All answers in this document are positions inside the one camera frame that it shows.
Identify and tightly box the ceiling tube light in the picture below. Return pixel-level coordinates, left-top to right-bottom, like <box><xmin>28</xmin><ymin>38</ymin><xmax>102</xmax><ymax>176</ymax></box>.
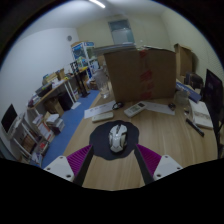
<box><xmin>88</xmin><ymin>0</ymin><xmax>107</xmax><ymax>9</ymax></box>

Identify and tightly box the white computer mouse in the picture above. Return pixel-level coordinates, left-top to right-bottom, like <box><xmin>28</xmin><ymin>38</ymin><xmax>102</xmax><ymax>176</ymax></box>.
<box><xmin>108</xmin><ymin>123</ymin><xmax>129</xmax><ymax>154</ymax></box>

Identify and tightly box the blue and white cabinet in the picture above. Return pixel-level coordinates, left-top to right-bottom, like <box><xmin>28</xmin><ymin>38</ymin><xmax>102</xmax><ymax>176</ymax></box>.
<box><xmin>70</xmin><ymin>40</ymin><xmax>100</xmax><ymax>73</ymax></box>

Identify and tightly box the blue book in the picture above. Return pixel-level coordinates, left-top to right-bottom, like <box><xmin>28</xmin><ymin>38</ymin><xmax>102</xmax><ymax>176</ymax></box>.
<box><xmin>175</xmin><ymin>80</ymin><xmax>203</xmax><ymax>104</ymax></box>

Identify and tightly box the tall brown cardboard box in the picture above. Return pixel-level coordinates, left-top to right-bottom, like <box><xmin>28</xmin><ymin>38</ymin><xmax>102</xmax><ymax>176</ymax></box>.
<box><xmin>173</xmin><ymin>43</ymin><xmax>198</xmax><ymax>79</ymax></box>

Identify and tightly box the clear plastic container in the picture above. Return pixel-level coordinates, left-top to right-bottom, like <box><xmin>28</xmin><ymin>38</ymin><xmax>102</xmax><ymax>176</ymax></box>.
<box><xmin>174</xmin><ymin>89</ymin><xmax>191</xmax><ymax>108</ymax></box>

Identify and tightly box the clear plastic bag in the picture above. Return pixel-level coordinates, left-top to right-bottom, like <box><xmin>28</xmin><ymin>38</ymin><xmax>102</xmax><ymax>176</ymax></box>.
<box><xmin>93</xmin><ymin>69</ymin><xmax>111</xmax><ymax>99</ymax></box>

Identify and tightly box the black pen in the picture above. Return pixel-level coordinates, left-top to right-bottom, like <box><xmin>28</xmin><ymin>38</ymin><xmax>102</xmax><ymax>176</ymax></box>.
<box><xmin>185</xmin><ymin>118</ymin><xmax>206</xmax><ymax>138</ymax></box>

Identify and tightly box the grey door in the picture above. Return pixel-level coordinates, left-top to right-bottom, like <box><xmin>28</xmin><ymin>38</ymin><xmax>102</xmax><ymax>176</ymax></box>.
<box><xmin>108</xmin><ymin>19</ymin><xmax>136</xmax><ymax>45</ymax></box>

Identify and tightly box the stack of papers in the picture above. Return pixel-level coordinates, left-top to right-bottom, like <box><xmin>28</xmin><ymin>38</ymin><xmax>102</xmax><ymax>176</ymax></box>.
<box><xmin>93</xmin><ymin>43</ymin><xmax>141</xmax><ymax>56</ymax></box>

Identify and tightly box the black monitor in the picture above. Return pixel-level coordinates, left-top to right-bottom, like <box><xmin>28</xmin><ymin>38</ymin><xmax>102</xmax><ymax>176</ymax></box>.
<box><xmin>0</xmin><ymin>103</ymin><xmax>19</xmax><ymax>134</ymax></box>

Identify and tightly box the white remote control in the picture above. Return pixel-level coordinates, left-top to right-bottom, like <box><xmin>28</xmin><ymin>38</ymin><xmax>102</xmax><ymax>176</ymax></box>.
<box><xmin>123</xmin><ymin>101</ymin><xmax>148</xmax><ymax>118</ymax></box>

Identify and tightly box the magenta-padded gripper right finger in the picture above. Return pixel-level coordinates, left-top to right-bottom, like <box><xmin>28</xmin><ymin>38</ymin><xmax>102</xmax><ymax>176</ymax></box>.
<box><xmin>133</xmin><ymin>143</ymin><xmax>184</xmax><ymax>185</ymax></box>

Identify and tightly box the white shelf unit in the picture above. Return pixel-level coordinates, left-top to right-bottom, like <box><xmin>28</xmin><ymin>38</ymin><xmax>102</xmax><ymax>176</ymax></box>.
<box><xmin>9</xmin><ymin>109</ymin><xmax>66</xmax><ymax>168</ymax></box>

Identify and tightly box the small black ring object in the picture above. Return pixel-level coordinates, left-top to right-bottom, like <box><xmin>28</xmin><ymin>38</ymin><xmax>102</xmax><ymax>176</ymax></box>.
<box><xmin>111</xmin><ymin>101</ymin><xmax>125</xmax><ymax>111</ymax></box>

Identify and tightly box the dark round mouse pad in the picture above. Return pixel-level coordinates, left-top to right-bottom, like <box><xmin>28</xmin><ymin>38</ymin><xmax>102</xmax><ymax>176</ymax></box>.
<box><xmin>88</xmin><ymin>119</ymin><xmax>140</xmax><ymax>162</ymax></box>

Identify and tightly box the black bag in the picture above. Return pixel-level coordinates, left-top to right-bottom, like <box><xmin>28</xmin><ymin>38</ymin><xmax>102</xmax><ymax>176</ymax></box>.
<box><xmin>185</xmin><ymin>72</ymin><xmax>204</xmax><ymax>90</ymax></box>

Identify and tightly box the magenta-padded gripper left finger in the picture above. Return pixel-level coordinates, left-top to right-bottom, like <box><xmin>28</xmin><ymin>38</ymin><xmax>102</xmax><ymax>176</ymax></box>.
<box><xmin>43</xmin><ymin>144</ymin><xmax>95</xmax><ymax>187</ymax></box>

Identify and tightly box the large brown cardboard box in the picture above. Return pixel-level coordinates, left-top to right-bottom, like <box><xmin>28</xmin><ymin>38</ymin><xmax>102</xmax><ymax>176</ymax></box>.
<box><xmin>103</xmin><ymin>48</ymin><xmax>178</xmax><ymax>104</ymax></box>

